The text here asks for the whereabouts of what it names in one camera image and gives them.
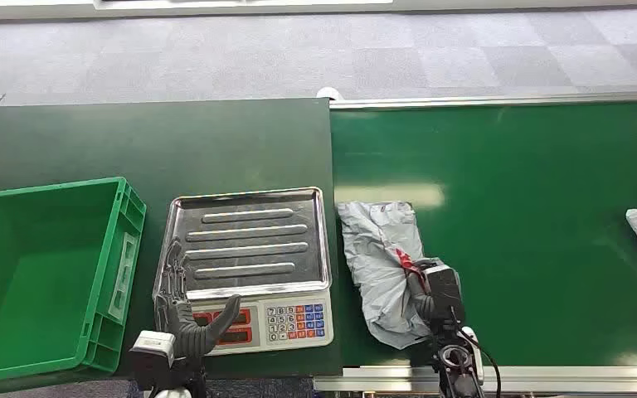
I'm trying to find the grey package with red mark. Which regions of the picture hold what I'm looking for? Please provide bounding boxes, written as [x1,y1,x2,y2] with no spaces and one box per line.
[336,201,435,351]

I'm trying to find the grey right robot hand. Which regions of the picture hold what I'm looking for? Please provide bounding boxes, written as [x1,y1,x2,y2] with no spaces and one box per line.
[405,258,436,325]

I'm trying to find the electronic scale with steel tray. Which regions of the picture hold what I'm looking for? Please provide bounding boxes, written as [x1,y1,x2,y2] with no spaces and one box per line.
[152,187,335,357]

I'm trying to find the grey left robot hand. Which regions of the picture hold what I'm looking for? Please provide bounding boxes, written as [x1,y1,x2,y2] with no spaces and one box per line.
[155,239,242,359]

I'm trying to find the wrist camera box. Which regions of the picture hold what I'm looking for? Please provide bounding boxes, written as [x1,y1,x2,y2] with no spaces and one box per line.
[424,263,467,331]
[129,330,177,392]

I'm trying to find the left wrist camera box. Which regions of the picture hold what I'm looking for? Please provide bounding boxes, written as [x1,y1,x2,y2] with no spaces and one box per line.
[129,330,177,392]

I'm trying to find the black cable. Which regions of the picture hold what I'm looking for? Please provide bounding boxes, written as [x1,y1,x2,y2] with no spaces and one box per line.
[450,307,502,398]

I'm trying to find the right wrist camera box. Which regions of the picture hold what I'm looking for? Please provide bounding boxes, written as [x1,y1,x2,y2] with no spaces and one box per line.
[424,263,467,331]

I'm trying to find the green conveyor belt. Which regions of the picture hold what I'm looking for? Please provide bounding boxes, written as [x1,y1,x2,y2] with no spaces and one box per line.
[329,101,637,368]

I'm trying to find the green plastic basket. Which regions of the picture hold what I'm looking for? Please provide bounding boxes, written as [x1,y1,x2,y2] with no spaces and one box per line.
[0,177,148,386]

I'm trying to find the aluminium conveyor rail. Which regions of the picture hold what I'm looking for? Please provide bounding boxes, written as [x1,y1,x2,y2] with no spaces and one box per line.
[329,90,637,111]
[314,365,637,395]

